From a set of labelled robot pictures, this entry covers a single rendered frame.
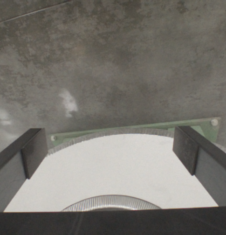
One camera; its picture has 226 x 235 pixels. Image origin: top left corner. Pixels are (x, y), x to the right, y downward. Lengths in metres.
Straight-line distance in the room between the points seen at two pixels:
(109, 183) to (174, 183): 0.21
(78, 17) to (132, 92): 0.40
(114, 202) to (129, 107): 0.51
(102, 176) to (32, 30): 0.65
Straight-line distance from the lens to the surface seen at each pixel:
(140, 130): 0.72
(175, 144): 0.16
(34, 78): 0.94
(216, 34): 0.81
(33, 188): 0.73
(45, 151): 0.17
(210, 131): 1.09
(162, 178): 0.59
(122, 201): 0.57
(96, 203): 0.59
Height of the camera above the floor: 0.72
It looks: 49 degrees down
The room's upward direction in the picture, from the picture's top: 172 degrees counter-clockwise
